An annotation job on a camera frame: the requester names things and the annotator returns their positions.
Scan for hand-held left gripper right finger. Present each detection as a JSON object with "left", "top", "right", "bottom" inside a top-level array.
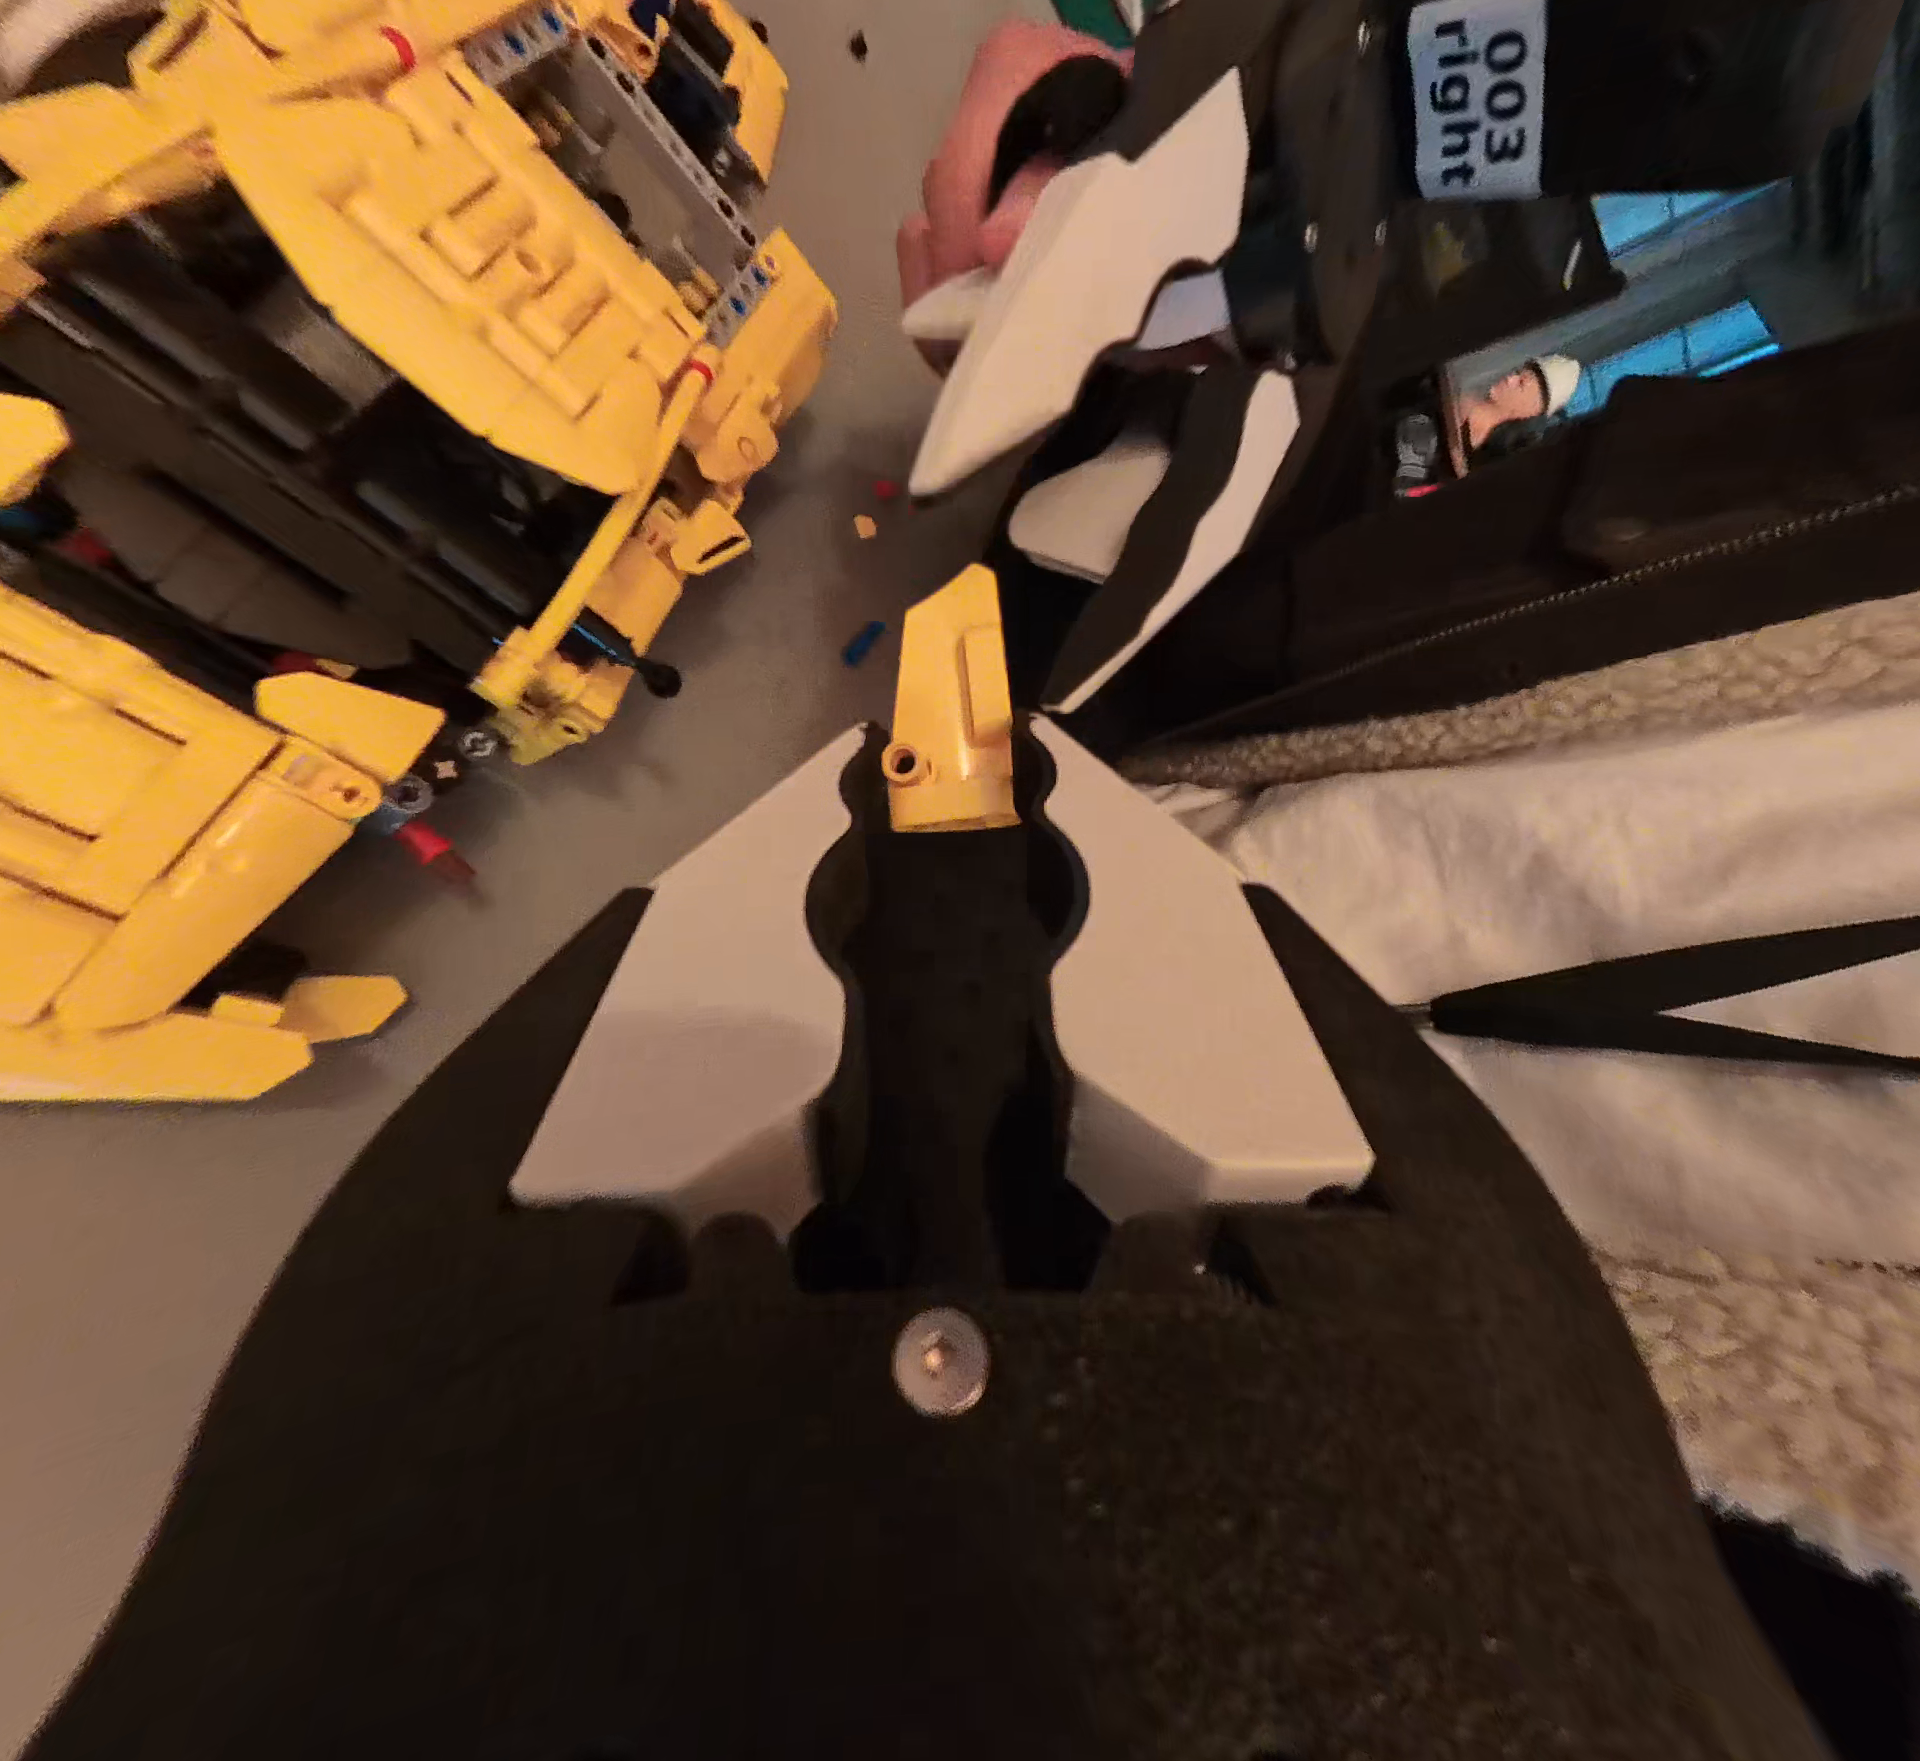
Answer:
[{"left": 1018, "top": 715, "right": 1375, "bottom": 1226}]

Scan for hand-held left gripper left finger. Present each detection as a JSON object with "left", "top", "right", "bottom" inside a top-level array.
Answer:
[{"left": 509, "top": 725, "right": 873, "bottom": 1219}]

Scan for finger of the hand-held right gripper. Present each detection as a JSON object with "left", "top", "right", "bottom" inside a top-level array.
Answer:
[
  {"left": 1040, "top": 364, "right": 1305, "bottom": 715},
  {"left": 905, "top": 66, "right": 1253, "bottom": 501}
]

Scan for yellow brick door panel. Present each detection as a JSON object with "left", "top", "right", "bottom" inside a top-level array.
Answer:
[{"left": 879, "top": 564, "right": 1023, "bottom": 837}]

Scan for yellow brick car model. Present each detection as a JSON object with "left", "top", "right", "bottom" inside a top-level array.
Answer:
[{"left": 0, "top": 0, "right": 841, "bottom": 1106}]

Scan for grey desk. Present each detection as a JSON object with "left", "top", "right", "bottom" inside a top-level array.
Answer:
[{"left": 0, "top": 0, "right": 1158, "bottom": 1761}]

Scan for person's right hand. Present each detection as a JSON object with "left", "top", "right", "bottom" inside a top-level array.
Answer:
[{"left": 895, "top": 19, "right": 1137, "bottom": 378}]

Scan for scattered small brick pins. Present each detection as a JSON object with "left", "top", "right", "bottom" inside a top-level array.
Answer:
[{"left": 706, "top": 0, "right": 912, "bottom": 548}]

